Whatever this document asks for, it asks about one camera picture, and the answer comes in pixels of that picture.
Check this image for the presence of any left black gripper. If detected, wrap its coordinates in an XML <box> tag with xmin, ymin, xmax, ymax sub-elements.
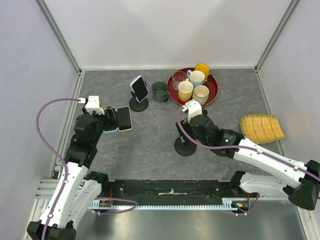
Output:
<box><xmin>89</xmin><ymin>106</ymin><xmax>119</xmax><ymax>145</ymax></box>

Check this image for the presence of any blue case phone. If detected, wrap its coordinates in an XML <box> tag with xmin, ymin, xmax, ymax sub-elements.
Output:
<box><xmin>103</xmin><ymin>119</ymin><xmax>119</xmax><ymax>133</ymax></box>

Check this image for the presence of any cream case phone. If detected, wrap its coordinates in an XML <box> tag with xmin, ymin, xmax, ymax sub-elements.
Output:
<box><xmin>117</xmin><ymin>106</ymin><xmax>133</xmax><ymax>132</ymax></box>

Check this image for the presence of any black phone stand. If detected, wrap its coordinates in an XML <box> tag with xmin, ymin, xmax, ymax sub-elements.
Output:
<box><xmin>174</xmin><ymin>137</ymin><xmax>197</xmax><ymax>157</ymax></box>
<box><xmin>129</xmin><ymin>91</ymin><xmax>149</xmax><ymax>112</ymax></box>

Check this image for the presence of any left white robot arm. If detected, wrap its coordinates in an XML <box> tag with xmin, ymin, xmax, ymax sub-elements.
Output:
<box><xmin>27</xmin><ymin>107</ymin><xmax>119</xmax><ymax>240</ymax></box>

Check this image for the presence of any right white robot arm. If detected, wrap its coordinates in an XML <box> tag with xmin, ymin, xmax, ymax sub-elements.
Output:
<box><xmin>175</xmin><ymin>114</ymin><xmax>320</xmax><ymax>211</ymax></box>

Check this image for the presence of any purple case phone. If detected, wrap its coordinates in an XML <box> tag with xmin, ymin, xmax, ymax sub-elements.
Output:
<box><xmin>130</xmin><ymin>75</ymin><xmax>149</xmax><ymax>103</ymax></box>

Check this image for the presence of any beige ceramic cup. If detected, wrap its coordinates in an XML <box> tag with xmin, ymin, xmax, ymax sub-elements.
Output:
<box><xmin>192</xmin><ymin>85</ymin><xmax>210</xmax><ymax>106</ymax></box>

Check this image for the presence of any pale yellow cup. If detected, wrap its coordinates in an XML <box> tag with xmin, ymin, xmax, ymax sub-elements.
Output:
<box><xmin>178</xmin><ymin>78</ymin><xmax>194</xmax><ymax>102</ymax></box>

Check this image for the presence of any dark green mug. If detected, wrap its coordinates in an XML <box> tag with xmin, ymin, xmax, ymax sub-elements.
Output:
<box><xmin>151</xmin><ymin>81</ymin><xmax>169</xmax><ymax>103</ymax></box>

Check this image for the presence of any red round tray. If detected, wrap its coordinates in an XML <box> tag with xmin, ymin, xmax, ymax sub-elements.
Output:
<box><xmin>167</xmin><ymin>74</ymin><xmax>219</xmax><ymax>107</ymax></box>

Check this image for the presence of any clear glass cup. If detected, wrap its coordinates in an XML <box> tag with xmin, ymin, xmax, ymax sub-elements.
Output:
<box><xmin>172</xmin><ymin>70</ymin><xmax>187</xmax><ymax>90</ymax></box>

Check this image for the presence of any light blue mug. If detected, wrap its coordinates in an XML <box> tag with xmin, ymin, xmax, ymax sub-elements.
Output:
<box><xmin>186</xmin><ymin>70</ymin><xmax>206</xmax><ymax>87</ymax></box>

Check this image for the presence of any orange yellow mug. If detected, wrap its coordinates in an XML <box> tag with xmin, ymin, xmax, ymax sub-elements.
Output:
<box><xmin>194</xmin><ymin>63</ymin><xmax>210</xmax><ymax>83</ymax></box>

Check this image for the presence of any woven bamboo mat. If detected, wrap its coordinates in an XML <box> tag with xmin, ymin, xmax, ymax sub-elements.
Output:
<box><xmin>240</xmin><ymin>114</ymin><xmax>286</xmax><ymax>144</ymax></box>

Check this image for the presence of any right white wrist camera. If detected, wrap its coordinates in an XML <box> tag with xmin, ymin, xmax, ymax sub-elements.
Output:
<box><xmin>182</xmin><ymin>99</ymin><xmax>203</xmax><ymax>123</ymax></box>

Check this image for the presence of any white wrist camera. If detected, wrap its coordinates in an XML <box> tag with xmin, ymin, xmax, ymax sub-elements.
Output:
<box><xmin>78</xmin><ymin>95</ymin><xmax>105</xmax><ymax>116</ymax></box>
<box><xmin>182</xmin><ymin>99</ymin><xmax>203</xmax><ymax>123</ymax></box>

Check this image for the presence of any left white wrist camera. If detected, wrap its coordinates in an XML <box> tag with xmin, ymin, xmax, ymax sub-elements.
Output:
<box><xmin>78</xmin><ymin>95</ymin><xmax>105</xmax><ymax>116</ymax></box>

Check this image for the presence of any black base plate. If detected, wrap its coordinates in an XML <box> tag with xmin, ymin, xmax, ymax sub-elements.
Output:
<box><xmin>95</xmin><ymin>179</ymin><xmax>257</xmax><ymax>205</ymax></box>

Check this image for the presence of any slotted cable duct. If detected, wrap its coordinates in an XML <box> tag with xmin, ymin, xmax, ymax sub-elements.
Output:
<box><xmin>88</xmin><ymin>199</ymin><xmax>254</xmax><ymax>212</ymax></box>

